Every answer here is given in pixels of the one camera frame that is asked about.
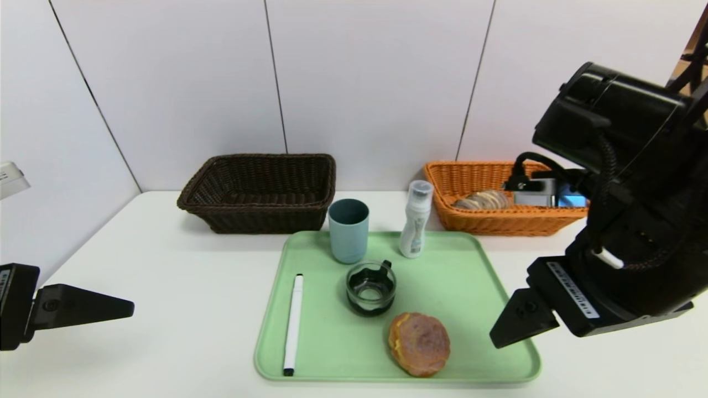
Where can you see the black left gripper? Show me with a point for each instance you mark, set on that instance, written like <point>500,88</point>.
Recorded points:
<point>15,305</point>

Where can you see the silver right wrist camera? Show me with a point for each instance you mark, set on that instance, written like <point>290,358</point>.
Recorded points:
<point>534,193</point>

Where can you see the round orange bun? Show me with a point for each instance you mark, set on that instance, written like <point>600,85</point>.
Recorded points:
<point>419,344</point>

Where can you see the glass jar with black holder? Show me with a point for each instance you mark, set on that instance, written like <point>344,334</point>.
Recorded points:
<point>370,290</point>

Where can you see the white clear-capped bottle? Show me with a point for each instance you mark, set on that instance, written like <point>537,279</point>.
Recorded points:
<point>414,232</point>

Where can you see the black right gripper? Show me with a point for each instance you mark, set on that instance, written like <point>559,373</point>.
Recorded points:
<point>572,296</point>

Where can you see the white marker pen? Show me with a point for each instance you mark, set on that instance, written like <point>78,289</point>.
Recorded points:
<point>293,326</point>

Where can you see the orange wicker basket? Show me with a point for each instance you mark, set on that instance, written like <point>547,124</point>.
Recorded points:
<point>498,224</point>

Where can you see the dark brown wicker basket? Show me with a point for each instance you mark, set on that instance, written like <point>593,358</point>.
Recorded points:
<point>260,215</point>

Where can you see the teal plastic cup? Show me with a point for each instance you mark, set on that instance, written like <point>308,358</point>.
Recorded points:
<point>348,237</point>

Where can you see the light green plastic tray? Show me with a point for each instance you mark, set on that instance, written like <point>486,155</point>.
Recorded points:
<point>332,342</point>

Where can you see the twisted brown striped bread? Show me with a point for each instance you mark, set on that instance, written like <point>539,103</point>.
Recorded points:
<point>481,200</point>

